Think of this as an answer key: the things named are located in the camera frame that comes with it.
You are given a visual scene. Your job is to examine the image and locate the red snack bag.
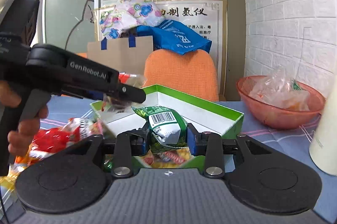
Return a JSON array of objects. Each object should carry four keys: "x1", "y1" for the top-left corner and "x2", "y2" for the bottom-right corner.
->
[{"x1": 28, "y1": 117, "x2": 104, "y2": 159}]

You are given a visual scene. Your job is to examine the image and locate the blue plastic bag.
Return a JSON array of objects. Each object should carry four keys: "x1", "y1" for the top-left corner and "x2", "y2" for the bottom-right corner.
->
[{"x1": 135, "y1": 20, "x2": 212, "y2": 55}]

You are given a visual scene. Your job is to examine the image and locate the white thermos jug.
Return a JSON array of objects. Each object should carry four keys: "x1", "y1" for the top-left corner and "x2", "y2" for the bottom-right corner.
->
[{"x1": 309, "y1": 88, "x2": 337, "y2": 176}]

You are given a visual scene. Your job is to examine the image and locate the framed calligraphy sign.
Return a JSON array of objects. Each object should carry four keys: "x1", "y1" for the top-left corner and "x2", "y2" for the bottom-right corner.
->
[{"x1": 93, "y1": 0, "x2": 227, "y2": 89}]

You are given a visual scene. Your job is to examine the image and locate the right orange chair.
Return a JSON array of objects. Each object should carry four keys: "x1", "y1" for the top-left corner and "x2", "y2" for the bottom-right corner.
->
[{"x1": 144, "y1": 49, "x2": 219, "y2": 102}]

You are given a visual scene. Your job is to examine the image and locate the brown cardboard sheet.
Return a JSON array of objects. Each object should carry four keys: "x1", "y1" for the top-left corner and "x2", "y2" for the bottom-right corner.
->
[{"x1": 87, "y1": 36, "x2": 153, "y2": 74}]

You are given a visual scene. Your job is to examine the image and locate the green cardboard box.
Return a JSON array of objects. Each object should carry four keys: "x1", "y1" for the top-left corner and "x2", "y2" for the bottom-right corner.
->
[{"x1": 90, "y1": 84, "x2": 244, "y2": 139}]

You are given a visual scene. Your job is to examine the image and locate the green snack packet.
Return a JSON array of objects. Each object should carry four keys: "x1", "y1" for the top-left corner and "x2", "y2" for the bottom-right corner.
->
[{"x1": 132, "y1": 106, "x2": 187, "y2": 154}]

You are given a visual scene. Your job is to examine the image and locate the floral cloth bag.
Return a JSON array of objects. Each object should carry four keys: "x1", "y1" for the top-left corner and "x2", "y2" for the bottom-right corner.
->
[{"x1": 96, "y1": 0, "x2": 165, "y2": 39}]

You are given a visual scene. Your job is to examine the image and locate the clear dark snack packet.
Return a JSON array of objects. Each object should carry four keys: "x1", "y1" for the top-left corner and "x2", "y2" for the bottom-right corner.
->
[{"x1": 101, "y1": 73, "x2": 147, "y2": 112}]

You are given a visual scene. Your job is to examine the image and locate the person's left hand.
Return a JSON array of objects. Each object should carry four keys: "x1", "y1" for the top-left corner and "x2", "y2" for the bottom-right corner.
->
[{"x1": 0, "y1": 80, "x2": 49, "y2": 158}]

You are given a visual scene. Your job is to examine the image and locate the pink plastic bowl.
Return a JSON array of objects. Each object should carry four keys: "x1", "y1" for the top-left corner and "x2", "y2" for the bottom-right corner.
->
[{"x1": 236, "y1": 75, "x2": 326, "y2": 130}]

